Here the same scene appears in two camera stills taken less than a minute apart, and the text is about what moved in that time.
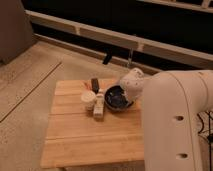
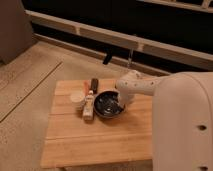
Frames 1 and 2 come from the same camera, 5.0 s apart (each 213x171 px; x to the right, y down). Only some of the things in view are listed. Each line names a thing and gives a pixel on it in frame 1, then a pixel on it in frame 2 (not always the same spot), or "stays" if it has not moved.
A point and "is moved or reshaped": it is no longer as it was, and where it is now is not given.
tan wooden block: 99,106 -> 88,112
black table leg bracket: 107,57 stays
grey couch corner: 16,33 stays
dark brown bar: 95,85 stays
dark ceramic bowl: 115,98 is moved or reshaped
